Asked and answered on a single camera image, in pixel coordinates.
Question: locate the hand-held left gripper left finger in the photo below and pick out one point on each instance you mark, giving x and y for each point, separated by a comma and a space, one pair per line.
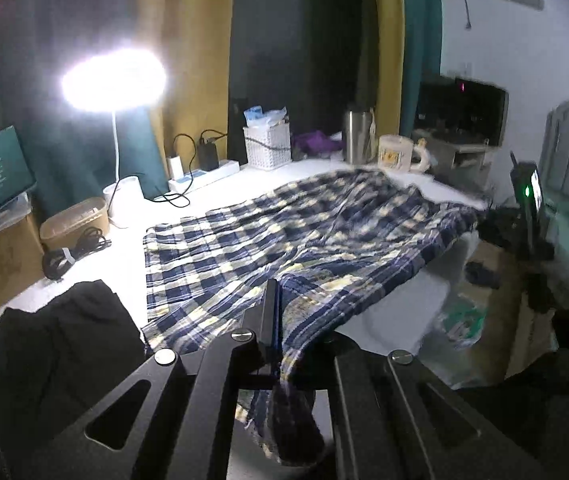
269, 320

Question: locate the white power strip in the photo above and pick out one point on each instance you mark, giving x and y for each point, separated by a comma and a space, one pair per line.
207, 174

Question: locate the beige lidded container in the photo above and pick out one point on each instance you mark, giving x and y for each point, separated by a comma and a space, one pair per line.
72, 222

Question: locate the white textured tablecloth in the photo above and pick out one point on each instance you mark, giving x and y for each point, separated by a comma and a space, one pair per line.
114, 245

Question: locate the white desk lamp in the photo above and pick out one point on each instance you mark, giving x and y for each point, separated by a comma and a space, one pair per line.
127, 202

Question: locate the cream cartoon mug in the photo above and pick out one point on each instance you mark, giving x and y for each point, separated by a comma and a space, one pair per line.
394, 155

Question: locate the yellow curtain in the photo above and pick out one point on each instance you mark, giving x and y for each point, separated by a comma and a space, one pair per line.
189, 60
389, 60

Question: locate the white plastic basket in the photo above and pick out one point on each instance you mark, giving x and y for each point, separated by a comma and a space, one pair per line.
267, 152

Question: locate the black cloth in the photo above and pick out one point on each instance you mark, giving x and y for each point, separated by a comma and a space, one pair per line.
64, 340

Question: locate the black charger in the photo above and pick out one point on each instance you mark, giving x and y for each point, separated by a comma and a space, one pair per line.
209, 157

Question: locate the grey stand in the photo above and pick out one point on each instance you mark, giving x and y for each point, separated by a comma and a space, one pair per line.
457, 157

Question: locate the teal curtain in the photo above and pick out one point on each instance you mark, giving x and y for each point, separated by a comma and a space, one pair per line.
422, 35
39, 60

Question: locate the white charger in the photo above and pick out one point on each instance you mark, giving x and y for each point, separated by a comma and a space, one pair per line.
175, 167

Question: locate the purple cloth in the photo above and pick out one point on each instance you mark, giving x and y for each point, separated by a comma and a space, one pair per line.
314, 142

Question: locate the plaid blue yellow pants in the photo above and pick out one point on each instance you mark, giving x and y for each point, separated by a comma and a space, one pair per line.
289, 230

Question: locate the steel tumbler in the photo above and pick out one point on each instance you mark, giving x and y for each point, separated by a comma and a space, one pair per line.
358, 137

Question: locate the blue plastic bag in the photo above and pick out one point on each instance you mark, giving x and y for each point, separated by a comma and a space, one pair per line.
259, 116

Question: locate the black microwave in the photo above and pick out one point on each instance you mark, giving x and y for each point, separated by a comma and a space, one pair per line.
459, 110

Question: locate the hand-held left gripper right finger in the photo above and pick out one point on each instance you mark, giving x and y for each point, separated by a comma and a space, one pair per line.
354, 365

